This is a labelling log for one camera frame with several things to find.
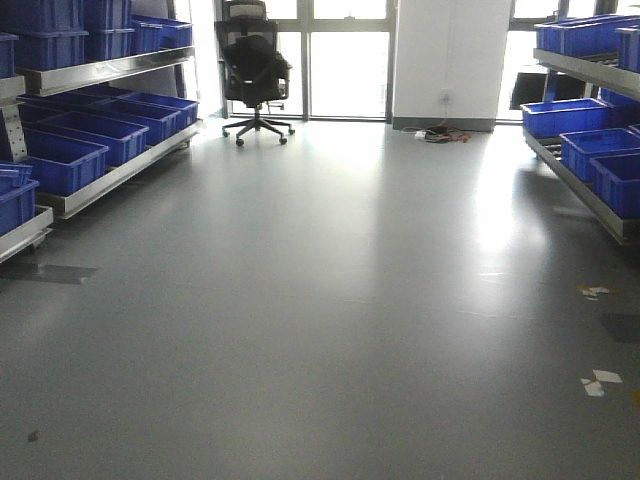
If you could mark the right steel shelf rack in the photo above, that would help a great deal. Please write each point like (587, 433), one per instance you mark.
(598, 71)

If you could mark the blue crates upper left shelf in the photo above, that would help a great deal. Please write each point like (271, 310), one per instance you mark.
(50, 35)

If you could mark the blue crates shelf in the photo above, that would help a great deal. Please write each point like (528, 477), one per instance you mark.
(593, 36)
(50, 35)

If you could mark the blue crates upper right shelf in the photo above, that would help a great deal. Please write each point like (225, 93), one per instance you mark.
(593, 36)

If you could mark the black office chair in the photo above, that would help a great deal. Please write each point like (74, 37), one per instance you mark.
(254, 71)

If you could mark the blue crate left lower far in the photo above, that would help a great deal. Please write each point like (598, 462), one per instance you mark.
(188, 109)

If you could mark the blue crate right lower far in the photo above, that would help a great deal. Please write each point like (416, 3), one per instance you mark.
(551, 119)

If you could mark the blue crate left lower front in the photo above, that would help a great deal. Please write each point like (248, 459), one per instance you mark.
(63, 165)

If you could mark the blue crate right lower middle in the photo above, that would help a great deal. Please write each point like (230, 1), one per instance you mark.
(579, 148)

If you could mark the blue crate right lower near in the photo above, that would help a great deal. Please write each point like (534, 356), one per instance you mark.
(616, 183)

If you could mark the blue crate near left edge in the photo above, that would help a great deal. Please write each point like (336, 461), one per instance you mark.
(18, 190)

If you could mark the white paper scraps floor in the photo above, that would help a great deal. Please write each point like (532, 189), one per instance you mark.
(595, 385)

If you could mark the power strip with cables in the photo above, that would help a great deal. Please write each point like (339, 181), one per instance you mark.
(438, 134)

